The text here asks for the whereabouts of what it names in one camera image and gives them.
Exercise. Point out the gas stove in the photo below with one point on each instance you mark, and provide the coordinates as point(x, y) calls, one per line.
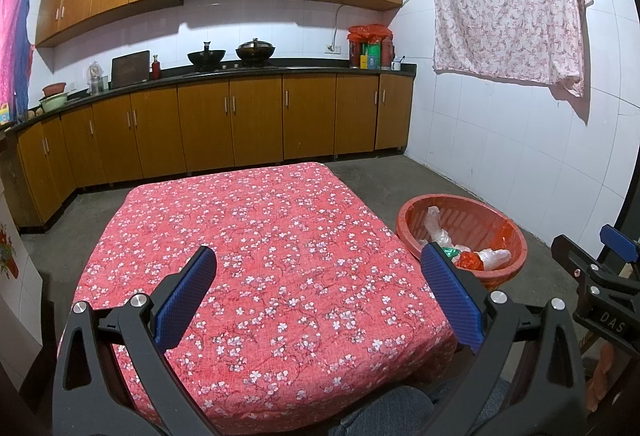
point(250, 65)

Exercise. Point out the red basin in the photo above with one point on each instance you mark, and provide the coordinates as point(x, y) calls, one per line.
point(54, 89)

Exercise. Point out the red floral tablecloth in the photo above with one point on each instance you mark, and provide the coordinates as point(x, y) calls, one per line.
point(275, 266)

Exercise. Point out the white panel with flower print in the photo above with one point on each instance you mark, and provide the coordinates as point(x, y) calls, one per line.
point(15, 296)

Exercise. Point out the row of wooden base cabinets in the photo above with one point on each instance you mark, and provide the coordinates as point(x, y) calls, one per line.
point(250, 120)

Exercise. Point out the person's blue jeans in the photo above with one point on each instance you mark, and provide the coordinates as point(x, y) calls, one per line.
point(390, 411)

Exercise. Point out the black kitchen countertop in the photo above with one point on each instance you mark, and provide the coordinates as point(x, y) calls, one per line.
point(300, 68)

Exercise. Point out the red thermos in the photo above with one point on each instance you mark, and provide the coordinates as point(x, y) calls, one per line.
point(386, 53)
point(354, 55)

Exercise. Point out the blue hanging garment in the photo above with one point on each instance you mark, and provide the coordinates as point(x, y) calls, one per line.
point(22, 90)

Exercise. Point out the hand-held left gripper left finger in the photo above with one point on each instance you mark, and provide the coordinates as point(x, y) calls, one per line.
point(182, 298)

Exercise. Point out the small blue box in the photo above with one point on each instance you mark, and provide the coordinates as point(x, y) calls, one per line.
point(373, 62)

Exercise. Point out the pink floral hanging sheet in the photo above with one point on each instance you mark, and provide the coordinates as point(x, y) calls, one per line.
point(500, 0)

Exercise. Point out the dark cutting board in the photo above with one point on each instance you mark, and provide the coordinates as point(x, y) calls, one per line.
point(130, 69)

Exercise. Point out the pink hanging cloth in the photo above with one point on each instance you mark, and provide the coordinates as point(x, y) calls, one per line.
point(10, 40)

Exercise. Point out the red plastic bag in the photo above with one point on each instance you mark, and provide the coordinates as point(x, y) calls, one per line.
point(370, 32)

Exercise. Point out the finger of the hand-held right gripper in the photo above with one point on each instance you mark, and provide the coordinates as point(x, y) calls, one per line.
point(620, 242)
point(572, 253)

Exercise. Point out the white wall outlet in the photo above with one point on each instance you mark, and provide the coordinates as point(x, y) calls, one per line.
point(333, 49)

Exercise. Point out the red bottle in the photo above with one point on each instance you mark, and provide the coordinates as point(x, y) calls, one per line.
point(156, 69)

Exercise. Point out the clear plastic bag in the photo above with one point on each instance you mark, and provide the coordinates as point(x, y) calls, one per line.
point(435, 226)

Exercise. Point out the small colourful box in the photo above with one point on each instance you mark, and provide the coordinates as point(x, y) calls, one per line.
point(4, 114)

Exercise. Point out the green box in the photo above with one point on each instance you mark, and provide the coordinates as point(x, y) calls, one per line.
point(374, 48)

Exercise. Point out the green plastic bag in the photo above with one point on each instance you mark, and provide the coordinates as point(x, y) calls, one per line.
point(448, 252)

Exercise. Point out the orange plastic bag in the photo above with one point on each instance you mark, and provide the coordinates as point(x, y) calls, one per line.
point(467, 261)

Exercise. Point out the black wok with lid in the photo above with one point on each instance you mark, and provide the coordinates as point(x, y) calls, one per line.
point(256, 50)

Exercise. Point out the green basin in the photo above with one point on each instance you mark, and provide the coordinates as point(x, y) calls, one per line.
point(52, 103)

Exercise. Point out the orange plastic mesh basket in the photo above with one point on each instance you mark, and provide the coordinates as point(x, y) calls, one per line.
point(505, 278)

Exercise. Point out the white plastic bag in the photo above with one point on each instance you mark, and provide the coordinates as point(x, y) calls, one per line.
point(492, 258)

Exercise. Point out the white mug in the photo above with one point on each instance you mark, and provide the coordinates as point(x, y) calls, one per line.
point(396, 65)

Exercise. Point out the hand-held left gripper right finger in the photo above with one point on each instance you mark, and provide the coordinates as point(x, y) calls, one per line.
point(450, 293)

